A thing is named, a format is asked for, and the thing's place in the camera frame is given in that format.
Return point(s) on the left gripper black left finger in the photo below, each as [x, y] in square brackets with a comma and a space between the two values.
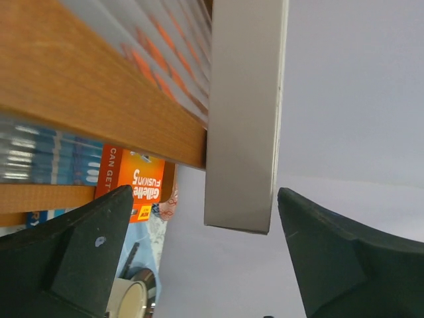
[65, 267]

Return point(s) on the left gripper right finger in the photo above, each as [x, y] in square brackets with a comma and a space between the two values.
[346, 269]

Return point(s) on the blue Harry's razor box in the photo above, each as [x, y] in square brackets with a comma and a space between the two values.
[38, 155]
[35, 218]

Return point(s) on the orange Gillette Fusion5 box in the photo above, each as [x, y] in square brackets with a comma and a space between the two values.
[144, 173]

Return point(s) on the tall beige slim box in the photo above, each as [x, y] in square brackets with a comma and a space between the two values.
[248, 49]

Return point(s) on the wooden three-tier shelf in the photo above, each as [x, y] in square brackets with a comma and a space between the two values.
[132, 74]

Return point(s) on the white enamel mug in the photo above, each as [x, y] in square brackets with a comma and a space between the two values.
[128, 299]

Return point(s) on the black rimmed plate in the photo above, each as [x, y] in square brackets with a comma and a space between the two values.
[148, 278]

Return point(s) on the red patterned bowl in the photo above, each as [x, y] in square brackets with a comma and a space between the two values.
[168, 208]

